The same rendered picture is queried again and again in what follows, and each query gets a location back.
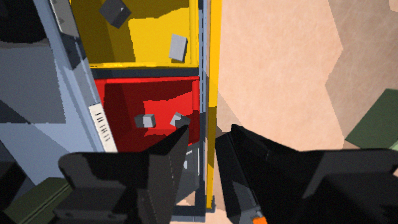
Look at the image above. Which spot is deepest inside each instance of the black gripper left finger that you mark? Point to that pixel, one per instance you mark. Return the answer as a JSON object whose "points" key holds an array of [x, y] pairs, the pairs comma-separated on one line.
{"points": [[155, 172]]}

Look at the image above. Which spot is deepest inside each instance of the red open bin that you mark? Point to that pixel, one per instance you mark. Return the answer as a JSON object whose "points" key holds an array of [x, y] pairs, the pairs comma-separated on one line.
{"points": [[123, 99]]}

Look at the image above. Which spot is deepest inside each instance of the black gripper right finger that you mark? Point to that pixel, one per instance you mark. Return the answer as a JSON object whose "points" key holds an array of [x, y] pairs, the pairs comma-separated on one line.
{"points": [[284, 179]]}

